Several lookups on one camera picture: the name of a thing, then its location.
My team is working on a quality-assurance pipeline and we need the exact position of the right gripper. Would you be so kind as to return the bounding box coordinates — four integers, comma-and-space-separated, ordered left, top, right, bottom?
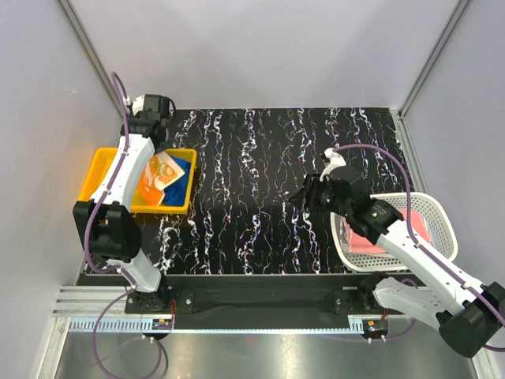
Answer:
287, 173, 351, 218

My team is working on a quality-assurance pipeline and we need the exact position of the orange patterned towel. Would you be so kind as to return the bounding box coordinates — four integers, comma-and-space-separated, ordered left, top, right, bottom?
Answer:
137, 152, 184, 206

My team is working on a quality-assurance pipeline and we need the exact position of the pink white towel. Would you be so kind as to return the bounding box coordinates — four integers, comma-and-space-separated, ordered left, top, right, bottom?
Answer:
344, 210, 432, 255

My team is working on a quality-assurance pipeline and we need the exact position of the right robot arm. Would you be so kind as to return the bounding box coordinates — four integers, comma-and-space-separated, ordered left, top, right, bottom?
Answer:
289, 167, 504, 358

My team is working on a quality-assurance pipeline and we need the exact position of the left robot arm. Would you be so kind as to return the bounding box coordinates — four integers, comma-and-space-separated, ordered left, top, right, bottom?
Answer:
73, 94, 176, 313

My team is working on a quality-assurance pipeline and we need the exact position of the yellow plastic bin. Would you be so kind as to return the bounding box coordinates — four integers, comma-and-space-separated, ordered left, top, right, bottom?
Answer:
78, 148, 198, 215

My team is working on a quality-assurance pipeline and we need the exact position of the blue towel in bin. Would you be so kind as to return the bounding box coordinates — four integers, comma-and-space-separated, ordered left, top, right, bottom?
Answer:
163, 156, 192, 207

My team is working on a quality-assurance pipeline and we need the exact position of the white plastic basket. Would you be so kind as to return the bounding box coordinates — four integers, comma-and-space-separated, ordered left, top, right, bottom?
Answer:
330, 192, 458, 272

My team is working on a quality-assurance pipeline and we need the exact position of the right controller board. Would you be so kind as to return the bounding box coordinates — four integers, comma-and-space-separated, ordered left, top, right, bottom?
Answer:
364, 320, 389, 334

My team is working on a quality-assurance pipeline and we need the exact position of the controller board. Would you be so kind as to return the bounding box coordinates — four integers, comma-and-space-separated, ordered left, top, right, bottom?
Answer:
151, 318, 174, 331
364, 320, 389, 334

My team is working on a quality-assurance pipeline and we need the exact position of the left controller board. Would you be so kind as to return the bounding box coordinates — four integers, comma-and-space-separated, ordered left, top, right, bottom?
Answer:
151, 318, 174, 331

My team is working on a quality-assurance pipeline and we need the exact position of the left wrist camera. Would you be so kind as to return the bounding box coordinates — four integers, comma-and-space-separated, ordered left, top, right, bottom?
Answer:
123, 96, 145, 117

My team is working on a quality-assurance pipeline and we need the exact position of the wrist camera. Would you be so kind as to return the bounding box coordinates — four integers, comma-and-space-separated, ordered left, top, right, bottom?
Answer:
123, 96, 145, 117
320, 148, 346, 180

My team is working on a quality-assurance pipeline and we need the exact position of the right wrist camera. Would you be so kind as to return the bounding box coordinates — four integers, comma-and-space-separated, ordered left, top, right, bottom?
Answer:
320, 148, 346, 180

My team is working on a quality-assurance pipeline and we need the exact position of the left aluminium frame post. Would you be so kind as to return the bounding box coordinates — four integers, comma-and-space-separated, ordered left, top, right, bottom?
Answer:
56, 0, 121, 114

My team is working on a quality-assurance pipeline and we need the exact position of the aluminium frame post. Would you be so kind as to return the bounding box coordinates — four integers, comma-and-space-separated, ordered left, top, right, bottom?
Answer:
398, 0, 473, 119
56, 0, 121, 114

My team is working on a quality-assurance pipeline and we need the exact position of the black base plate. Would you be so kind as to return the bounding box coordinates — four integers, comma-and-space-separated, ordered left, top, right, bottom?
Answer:
125, 274, 383, 333

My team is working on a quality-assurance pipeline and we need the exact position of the right aluminium frame post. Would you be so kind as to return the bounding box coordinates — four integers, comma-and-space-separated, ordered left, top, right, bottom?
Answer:
398, 0, 473, 119

